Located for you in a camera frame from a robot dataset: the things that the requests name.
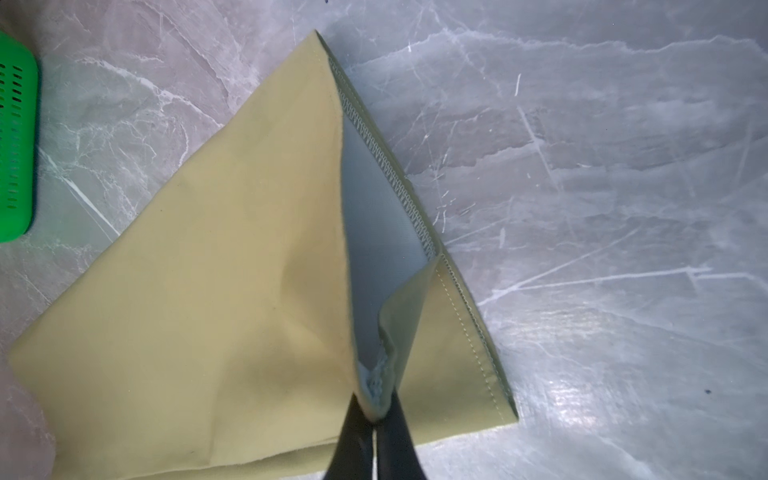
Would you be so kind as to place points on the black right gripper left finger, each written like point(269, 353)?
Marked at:
point(354, 452)

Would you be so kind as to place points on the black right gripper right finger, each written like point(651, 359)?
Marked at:
point(396, 455)

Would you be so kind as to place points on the olive green skirt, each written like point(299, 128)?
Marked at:
point(286, 266)

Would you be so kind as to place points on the green plastic basket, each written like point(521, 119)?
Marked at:
point(19, 110)

